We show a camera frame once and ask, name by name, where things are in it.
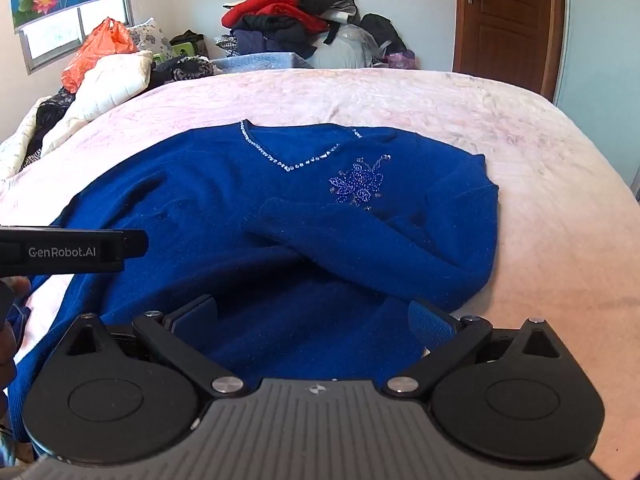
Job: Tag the dark patterned clothes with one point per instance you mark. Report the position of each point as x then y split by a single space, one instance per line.
190 70

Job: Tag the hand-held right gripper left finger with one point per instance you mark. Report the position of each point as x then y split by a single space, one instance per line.
196 321

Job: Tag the orange plastic bag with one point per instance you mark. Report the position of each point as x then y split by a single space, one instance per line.
95 52

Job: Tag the blue knit sweater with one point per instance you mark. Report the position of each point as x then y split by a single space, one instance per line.
200 185

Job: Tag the translucent plastic bag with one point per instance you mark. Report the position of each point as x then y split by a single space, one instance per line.
345 47

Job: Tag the green box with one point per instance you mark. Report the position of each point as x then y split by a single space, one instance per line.
180 49

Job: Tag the purple cloth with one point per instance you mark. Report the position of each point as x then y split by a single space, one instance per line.
400 60

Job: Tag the window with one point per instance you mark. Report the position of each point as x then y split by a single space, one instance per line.
75 30

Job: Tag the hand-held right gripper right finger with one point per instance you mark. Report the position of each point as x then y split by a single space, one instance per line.
429 327

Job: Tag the pink bed sheet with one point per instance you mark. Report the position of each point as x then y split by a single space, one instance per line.
550 210

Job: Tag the pale sliding wardrobe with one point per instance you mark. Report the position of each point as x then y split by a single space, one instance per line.
600 60

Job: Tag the white quilted pillow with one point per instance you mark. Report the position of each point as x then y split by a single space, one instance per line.
107 82

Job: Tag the brown wooden door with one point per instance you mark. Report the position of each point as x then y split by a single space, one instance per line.
505 25

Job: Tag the floral pillow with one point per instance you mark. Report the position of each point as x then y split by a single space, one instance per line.
150 35

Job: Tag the light blue towel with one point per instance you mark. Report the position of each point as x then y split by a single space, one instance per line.
260 62

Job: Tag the black bag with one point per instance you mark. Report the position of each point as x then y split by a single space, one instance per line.
382 30

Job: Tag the person's left hand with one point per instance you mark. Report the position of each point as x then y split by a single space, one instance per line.
11 310

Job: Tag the pile of clothes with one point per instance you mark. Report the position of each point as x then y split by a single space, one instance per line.
280 15

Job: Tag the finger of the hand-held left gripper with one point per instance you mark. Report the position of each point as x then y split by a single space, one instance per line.
136 246

